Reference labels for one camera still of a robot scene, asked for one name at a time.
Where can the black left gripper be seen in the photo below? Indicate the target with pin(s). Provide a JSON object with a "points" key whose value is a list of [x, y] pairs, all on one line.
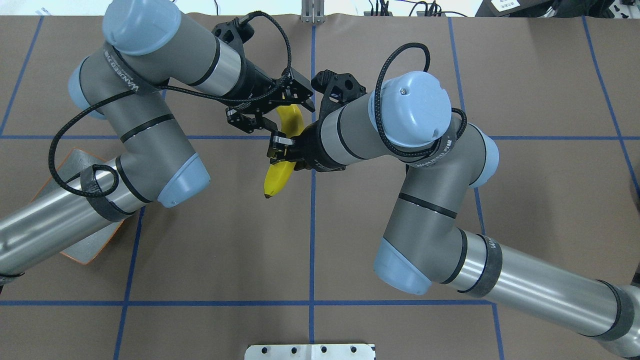
{"points": [[253, 83]]}

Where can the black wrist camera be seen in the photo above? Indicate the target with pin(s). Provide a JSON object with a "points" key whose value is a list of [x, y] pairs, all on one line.
{"points": [[234, 33], [337, 89]]}

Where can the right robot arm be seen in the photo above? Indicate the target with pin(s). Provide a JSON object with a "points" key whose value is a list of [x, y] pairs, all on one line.
{"points": [[411, 119]]}

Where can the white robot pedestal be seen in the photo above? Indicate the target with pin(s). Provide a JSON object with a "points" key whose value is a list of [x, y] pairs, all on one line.
{"points": [[322, 351]]}

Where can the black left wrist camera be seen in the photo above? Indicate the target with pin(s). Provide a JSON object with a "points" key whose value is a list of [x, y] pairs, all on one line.
{"points": [[234, 33]]}

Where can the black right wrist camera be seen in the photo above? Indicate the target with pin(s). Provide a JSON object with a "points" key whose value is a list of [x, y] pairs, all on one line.
{"points": [[337, 89]]}

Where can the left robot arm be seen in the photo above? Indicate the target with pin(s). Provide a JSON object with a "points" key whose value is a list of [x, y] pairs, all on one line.
{"points": [[151, 46]]}

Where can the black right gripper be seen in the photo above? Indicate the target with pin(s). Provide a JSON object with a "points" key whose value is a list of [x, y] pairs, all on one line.
{"points": [[310, 147]]}

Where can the grey square plate orange rim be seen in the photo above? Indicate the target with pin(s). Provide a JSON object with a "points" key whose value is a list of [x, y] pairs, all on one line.
{"points": [[88, 246]]}

